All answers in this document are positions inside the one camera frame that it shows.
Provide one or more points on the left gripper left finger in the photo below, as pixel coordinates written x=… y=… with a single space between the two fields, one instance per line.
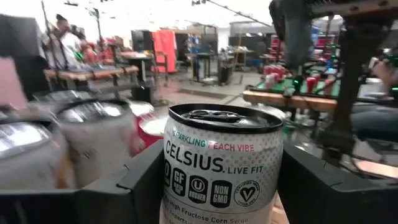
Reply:
x=93 y=205

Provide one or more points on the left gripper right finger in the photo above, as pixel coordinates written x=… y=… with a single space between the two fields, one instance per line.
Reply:
x=335 y=202

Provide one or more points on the tall white beverage can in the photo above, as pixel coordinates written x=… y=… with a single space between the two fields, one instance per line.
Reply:
x=28 y=161
x=62 y=95
x=217 y=161
x=99 y=140

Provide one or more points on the red cola can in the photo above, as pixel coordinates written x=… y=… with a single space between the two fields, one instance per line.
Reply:
x=149 y=137
x=141 y=108

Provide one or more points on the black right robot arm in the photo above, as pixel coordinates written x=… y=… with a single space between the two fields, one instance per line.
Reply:
x=357 y=62

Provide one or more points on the wooden side table top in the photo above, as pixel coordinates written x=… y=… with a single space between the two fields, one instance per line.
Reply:
x=289 y=100

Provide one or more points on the black computer tower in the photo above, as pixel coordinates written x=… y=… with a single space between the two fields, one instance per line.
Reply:
x=142 y=93

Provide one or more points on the grey metal workbench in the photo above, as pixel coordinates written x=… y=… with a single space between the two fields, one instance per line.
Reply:
x=90 y=74

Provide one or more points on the white cloth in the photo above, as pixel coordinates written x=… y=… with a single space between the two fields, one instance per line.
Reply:
x=11 y=84

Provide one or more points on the orange panel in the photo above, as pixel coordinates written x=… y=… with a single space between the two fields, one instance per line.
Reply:
x=164 y=49

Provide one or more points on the black partition panel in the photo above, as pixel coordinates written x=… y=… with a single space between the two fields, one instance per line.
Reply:
x=21 y=40

